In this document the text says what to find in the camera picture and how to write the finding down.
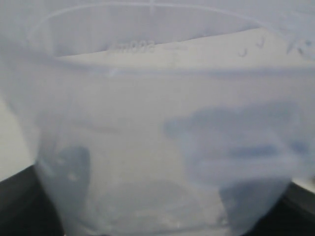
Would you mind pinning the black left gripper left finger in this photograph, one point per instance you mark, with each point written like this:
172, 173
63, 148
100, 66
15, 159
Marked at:
25, 209

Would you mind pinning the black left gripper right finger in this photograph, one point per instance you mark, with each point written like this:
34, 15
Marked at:
293, 215

